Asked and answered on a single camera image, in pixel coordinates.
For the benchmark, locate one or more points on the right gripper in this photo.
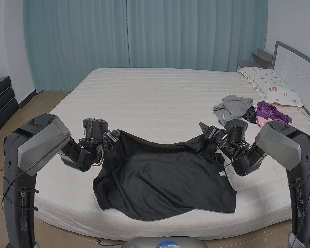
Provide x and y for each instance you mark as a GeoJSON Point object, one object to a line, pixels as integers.
{"type": "Point", "coordinates": [217, 136]}

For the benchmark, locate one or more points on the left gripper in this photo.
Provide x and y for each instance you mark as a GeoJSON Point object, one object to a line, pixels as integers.
{"type": "Point", "coordinates": [113, 139]}

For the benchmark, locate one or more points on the black T-shirt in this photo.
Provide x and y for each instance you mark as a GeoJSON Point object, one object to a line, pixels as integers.
{"type": "Point", "coordinates": [157, 177]}

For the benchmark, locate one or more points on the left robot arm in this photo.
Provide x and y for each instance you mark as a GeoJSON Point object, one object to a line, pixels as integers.
{"type": "Point", "coordinates": [41, 143]}

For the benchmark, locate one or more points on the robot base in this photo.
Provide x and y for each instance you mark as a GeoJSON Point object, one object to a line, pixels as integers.
{"type": "Point", "coordinates": [144, 243]}

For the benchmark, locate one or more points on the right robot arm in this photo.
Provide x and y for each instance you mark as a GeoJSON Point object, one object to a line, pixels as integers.
{"type": "Point", "coordinates": [281, 143]}

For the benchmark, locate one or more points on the bed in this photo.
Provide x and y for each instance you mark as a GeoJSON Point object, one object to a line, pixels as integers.
{"type": "Point", "coordinates": [144, 107]}

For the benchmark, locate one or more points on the grey garment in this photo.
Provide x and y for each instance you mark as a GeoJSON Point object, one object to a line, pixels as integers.
{"type": "Point", "coordinates": [235, 107]}

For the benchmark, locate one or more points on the black garment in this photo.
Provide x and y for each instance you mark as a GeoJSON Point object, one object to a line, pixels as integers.
{"type": "Point", "coordinates": [250, 115]}

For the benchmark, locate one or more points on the pink garment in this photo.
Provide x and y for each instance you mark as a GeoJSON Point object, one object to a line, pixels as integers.
{"type": "Point", "coordinates": [261, 121]}

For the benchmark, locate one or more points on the purple garment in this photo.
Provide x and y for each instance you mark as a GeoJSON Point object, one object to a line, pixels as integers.
{"type": "Point", "coordinates": [270, 112]}

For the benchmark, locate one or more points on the white printed pillow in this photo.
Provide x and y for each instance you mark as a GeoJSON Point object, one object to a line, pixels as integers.
{"type": "Point", "coordinates": [271, 84]}

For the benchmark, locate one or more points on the grey bedside table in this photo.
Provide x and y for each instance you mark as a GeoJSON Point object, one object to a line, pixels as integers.
{"type": "Point", "coordinates": [261, 55]}

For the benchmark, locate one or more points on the blue-green curtain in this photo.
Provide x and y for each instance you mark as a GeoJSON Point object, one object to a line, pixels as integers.
{"type": "Point", "coordinates": [77, 35]}
{"type": "Point", "coordinates": [196, 27]}

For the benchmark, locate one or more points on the black chest of drawers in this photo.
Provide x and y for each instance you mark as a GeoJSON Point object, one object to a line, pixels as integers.
{"type": "Point", "coordinates": [1, 105]}

